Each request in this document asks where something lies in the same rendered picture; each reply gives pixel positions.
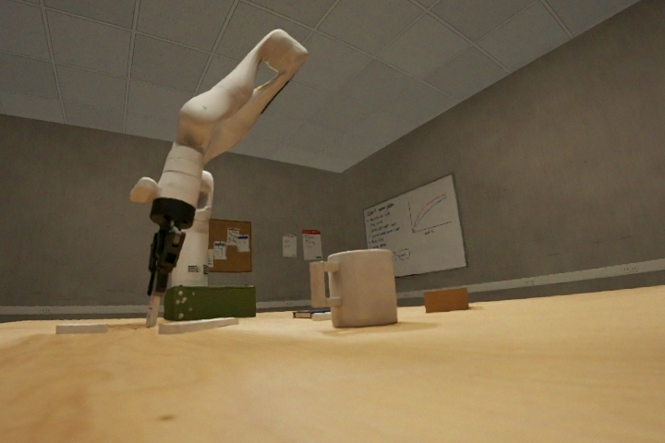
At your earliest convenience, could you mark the beige mug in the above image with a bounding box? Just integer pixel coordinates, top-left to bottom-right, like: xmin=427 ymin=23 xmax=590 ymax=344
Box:
xmin=309 ymin=249 xmax=398 ymax=328

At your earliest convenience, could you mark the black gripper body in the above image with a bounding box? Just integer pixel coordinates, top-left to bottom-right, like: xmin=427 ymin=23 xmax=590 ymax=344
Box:
xmin=150 ymin=198 xmax=196 ymax=251

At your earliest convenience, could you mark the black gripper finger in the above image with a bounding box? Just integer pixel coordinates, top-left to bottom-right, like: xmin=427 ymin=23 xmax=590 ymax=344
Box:
xmin=147 ymin=233 xmax=158 ymax=296
xmin=151 ymin=226 xmax=186 ymax=296

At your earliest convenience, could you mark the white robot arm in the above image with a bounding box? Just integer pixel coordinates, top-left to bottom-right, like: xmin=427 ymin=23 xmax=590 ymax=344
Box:
xmin=129 ymin=29 xmax=308 ymax=287

